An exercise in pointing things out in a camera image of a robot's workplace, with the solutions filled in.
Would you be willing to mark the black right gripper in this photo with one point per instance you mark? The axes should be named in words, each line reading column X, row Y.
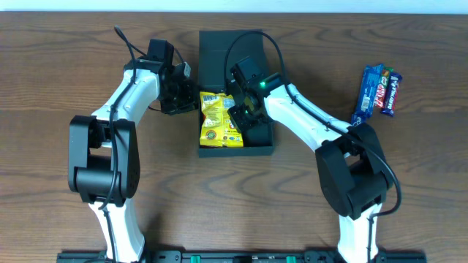
column 243, row 117

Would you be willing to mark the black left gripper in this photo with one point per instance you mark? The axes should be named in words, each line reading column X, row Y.
column 179, row 103

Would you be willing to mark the yellow snack bag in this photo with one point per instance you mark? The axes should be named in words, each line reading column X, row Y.
column 217, row 129

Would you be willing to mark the dark green box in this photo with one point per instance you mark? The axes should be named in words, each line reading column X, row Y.
column 212, row 48

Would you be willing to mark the blue biscuit bar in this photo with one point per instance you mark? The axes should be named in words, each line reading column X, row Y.
column 369, row 83

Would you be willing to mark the red KitKat bar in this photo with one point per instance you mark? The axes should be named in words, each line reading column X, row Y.
column 381, row 89

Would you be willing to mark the purple Dairy Milk bar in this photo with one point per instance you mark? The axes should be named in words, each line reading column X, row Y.
column 391, row 94

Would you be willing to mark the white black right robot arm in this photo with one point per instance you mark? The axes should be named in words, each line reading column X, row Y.
column 354, row 176

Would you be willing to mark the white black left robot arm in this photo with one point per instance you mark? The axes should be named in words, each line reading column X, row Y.
column 103, row 159

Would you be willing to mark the blue Eclipse mint pack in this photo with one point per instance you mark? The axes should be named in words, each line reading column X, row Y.
column 358, row 119

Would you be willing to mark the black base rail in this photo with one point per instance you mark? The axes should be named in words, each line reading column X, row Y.
column 312, row 256

